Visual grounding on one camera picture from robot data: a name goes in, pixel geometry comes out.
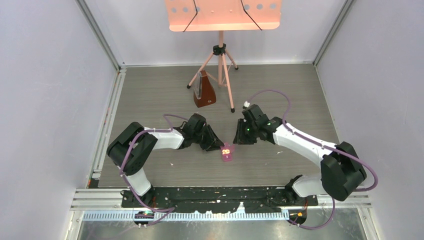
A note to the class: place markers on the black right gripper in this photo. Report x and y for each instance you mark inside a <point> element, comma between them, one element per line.
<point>240,138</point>

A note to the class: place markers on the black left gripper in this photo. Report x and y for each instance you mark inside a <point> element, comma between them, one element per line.
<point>212,142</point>

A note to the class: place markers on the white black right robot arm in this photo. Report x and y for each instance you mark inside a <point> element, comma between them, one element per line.
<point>340,173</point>

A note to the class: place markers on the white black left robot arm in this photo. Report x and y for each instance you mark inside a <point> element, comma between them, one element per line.
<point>133,146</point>

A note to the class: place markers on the brown wooden metronome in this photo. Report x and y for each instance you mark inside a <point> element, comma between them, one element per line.
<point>203,92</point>

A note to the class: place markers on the pink music stand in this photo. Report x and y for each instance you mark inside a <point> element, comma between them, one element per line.
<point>223,16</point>

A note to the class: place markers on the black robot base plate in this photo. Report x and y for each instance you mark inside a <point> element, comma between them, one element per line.
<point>218,200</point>

